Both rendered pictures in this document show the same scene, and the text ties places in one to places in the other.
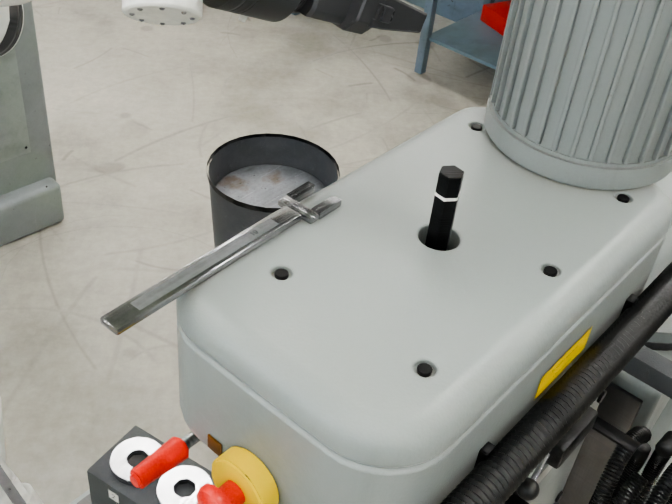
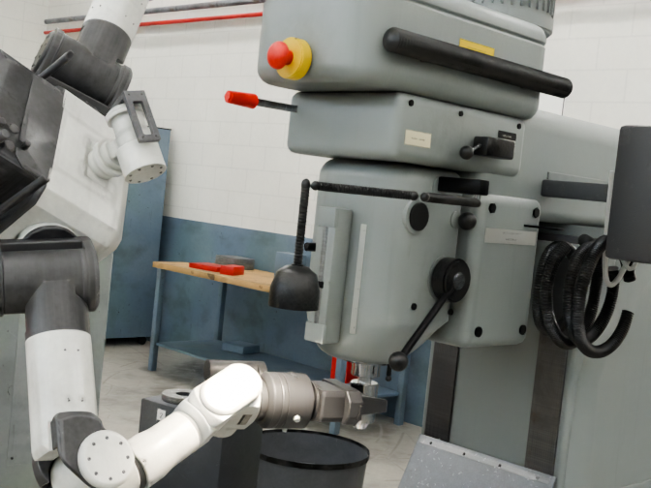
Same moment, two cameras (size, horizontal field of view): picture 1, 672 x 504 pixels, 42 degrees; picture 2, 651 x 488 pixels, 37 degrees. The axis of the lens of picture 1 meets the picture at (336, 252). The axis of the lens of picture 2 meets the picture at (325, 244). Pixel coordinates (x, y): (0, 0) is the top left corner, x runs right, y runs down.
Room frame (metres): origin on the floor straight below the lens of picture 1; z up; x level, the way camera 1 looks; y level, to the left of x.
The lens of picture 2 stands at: (-0.98, -0.21, 1.57)
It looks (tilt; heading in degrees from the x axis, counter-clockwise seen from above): 3 degrees down; 8
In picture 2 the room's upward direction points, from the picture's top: 6 degrees clockwise
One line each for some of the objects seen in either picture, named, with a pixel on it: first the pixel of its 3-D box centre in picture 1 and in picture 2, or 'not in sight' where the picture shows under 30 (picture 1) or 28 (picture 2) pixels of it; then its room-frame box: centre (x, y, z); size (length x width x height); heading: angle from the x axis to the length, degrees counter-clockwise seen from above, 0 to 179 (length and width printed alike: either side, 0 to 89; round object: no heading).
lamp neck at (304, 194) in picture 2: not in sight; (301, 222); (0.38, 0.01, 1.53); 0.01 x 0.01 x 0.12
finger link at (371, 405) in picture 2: not in sight; (370, 406); (0.57, -0.10, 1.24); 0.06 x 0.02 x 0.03; 124
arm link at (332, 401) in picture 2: not in sight; (312, 402); (0.55, -0.01, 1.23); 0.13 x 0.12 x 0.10; 34
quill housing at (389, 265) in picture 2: not in sight; (380, 260); (0.60, -0.09, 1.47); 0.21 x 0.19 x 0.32; 53
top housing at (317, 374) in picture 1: (434, 296); (405, 53); (0.61, -0.10, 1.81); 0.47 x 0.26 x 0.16; 143
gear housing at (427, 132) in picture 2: not in sight; (408, 135); (0.63, -0.11, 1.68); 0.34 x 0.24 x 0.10; 143
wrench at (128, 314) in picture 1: (228, 252); not in sight; (0.54, 0.09, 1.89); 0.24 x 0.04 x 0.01; 144
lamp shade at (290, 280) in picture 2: not in sight; (294, 286); (0.38, 0.01, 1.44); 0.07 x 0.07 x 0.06
